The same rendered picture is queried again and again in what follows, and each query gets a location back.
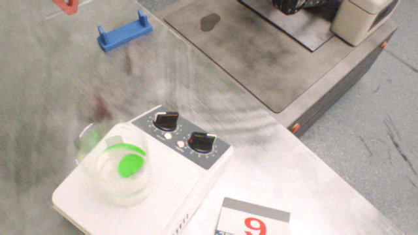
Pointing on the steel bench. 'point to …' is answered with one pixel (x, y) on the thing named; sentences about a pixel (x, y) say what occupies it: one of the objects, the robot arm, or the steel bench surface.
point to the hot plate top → (77, 205)
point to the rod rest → (124, 32)
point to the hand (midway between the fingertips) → (70, 8)
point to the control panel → (204, 161)
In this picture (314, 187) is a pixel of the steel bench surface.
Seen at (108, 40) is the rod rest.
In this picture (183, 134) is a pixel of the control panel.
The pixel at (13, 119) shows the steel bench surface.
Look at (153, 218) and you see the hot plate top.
